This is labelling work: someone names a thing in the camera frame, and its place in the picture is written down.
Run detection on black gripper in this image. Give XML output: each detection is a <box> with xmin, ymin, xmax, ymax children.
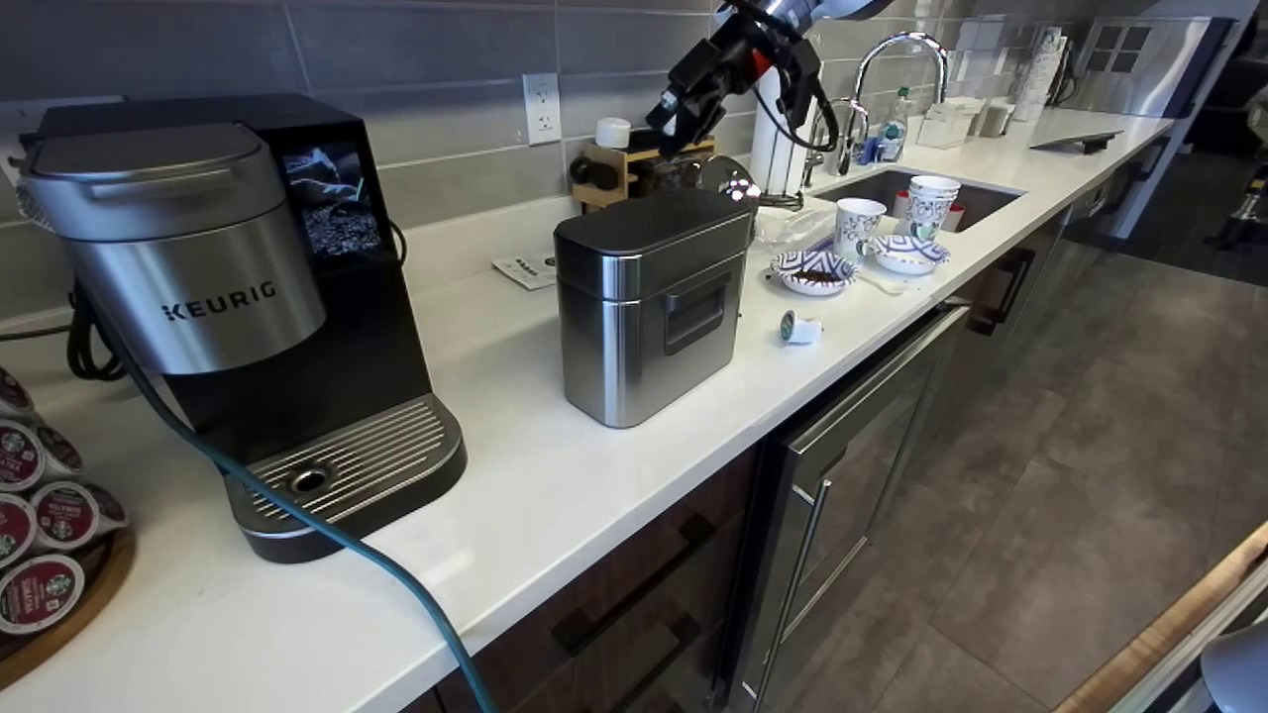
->
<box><xmin>644</xmin><ymin>9</ymin><xmax>810</xmax><ymax>160</ymax></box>

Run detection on small white pod container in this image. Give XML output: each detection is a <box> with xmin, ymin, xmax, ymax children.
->
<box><xmin>776</xmin><ymin>308</ymin><xmax>824</xmax><ymax>350</ymax></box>

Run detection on glass coffee bean jar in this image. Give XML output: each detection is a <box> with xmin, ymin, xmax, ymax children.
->
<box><xmin>670</xmin><ymin>153</ymin><xmax>763</xmax><ymax>209</ymax></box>

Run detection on white paper towel roll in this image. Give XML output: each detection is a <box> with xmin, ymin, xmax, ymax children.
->
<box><xmin>750</xmin><ymin>54</ymin><xmax>824</xmax><ymax>201</ymax></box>

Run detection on wooden organizer box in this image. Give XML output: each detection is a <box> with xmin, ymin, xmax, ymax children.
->
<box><xmin>566</xmin><ymin>129</ymin><xmax>722</xmax><ymax>219</ymax></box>

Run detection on small chrome tap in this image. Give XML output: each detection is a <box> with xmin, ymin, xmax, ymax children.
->
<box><xmin>802</xmin><ymin>99</ymin><xmax>857</xmax><ymax>186</ymax></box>

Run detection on small blue patterned plate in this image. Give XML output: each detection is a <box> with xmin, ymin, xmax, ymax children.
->
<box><xmin>763</xmin><ymin>247</ymin><xmax>861</xmax><ymax>300</ymax></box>

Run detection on patterned paper cup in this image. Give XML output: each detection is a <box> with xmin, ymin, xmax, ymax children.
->
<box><xmin>830</xmin><ymin>193</ymin><xmax>891</xmax><ymax>260</ymax></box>

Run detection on blue soap bottle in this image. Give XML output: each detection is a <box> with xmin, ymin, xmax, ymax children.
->
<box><xmin>869</xmin><ymin>114</ymin><xmax>911</xmax><ymax>168</ymax></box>

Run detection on white paper packets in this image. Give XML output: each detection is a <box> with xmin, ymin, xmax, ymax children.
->
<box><xmin>492</xmin><ymin>250</ymin><xmax>559</xmax><ymax>297</ymax></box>

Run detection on tall gooseneck chrome faucet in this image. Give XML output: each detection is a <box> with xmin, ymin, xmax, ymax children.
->
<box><xmin>845</xmin><ymin>29</ymin><xmax>956</xmax><ymax>170</ymax></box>

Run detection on dark kitchen sink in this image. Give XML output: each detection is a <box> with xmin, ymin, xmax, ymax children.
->
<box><xmin>816</xmin><ymin>168</ymin><xmax>1024</xmax><ymax>236</ymax></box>

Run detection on flat black tablet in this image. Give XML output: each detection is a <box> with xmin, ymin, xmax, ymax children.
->
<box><xmin>1024</xmin><ymin>127</ymin><xmax>1119</xmax><ymax>160</ymax></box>

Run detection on dark drawer cabinet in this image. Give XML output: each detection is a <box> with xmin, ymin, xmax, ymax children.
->
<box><xmin>400</xmin><ymin>453</ymin><xmax>760</xmax><ymax>713</ymax></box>

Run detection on silver black Keurig coffee maker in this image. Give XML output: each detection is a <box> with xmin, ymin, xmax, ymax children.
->
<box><xmin>11</xmin><ymin>90</ymin><xmax>472</xmax><ymax>565</ymax></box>

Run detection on red foil coffee pod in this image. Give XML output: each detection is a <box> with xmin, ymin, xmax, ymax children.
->
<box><xmin>26</xmin><ymin>475</ymin><xmax>131</xmax><ymax>552</ymax></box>
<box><xmin>0</xmin><ymin>552</ymin><xmax>89</xmax><ymax>640</ymax></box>
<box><xmin>0</xmin><ymin>416</ymin><xmax>50</xmax><ymax>495</ymax></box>
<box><xmin>0</xmin><ymin>492</ymin><xmax>40</xmax><ymax>569</ymax></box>

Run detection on coffee pod carousel rack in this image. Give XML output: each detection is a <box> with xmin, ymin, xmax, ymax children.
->
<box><xmin>0</xmin><ymin>368</ymin><xmax>141</xmax><ymax>688</ymax></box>

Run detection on white wall outlet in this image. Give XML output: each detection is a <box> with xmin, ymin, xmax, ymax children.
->
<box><xmin>520</xmin><ymin>73</ymin><xmax>566</xmax><ymax>147</ymax></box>

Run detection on dishwasher with silver handle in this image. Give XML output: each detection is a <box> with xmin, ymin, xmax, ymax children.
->
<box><xmin>730</xmin><ymin>300</ymin><xmax>973</xmax><ymax>713</ymax></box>

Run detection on teal power cable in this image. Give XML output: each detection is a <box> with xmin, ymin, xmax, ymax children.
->
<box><xmin>61</xmin><ymin>289</ymin><xmax>499</xmax><ymax>713</ymax></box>

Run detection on wooden rail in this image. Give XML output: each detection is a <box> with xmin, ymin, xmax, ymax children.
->
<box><xmin>1053</xmin><ymin>519</ymin><xmax>1268</xmax><ymax>713</ymax></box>

